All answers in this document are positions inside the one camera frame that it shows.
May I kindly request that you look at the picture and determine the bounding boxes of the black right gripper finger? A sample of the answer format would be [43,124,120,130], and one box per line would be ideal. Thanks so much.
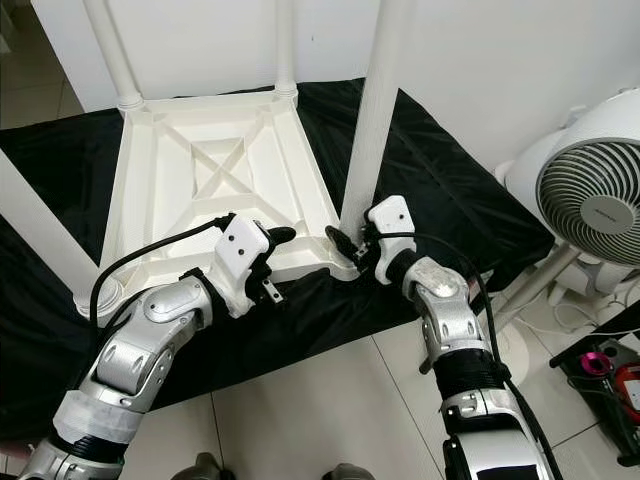
[325,226,363,264]

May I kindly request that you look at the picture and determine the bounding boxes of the white plastic table top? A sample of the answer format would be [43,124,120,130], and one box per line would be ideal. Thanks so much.
[105,88,361,293]

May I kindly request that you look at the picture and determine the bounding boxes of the black cloth table cover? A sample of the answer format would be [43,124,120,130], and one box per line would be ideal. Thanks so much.
[0,75,556,441]

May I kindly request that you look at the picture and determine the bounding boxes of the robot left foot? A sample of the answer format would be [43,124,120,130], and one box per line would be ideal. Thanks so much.
[180,455,231,480]

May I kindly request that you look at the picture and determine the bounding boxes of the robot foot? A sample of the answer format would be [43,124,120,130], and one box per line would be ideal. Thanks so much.
[180,455,231,480]
[320,463,376,480]

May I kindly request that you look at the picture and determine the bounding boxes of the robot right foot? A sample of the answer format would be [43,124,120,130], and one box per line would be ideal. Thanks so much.
[320,463,376,480]

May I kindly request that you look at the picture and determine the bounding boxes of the white standing fan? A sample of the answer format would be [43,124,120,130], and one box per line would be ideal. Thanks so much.
[485,88,640,336]

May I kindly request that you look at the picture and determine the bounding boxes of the pink and black hair dryer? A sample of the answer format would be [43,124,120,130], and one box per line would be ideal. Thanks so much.
[580,348,619,377]

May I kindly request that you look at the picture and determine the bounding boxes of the red box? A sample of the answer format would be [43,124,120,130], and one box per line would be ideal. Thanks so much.
[615,365,640,413]

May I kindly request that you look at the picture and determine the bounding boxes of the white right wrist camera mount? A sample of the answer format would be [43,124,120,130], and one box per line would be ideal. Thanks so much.
[365,196,417,287]

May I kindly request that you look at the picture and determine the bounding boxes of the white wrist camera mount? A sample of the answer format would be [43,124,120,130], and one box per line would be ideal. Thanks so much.
[365,196,417,287]
[213,213,276,321]

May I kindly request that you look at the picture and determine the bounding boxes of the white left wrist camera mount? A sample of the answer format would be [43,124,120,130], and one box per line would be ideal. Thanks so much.
[213,213,276,321]

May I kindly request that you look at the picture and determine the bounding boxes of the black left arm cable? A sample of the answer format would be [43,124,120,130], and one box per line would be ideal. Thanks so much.
[90,213,236,326]

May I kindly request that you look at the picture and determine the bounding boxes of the white wall power socket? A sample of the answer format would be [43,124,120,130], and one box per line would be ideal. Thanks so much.
[560,108,596,129]

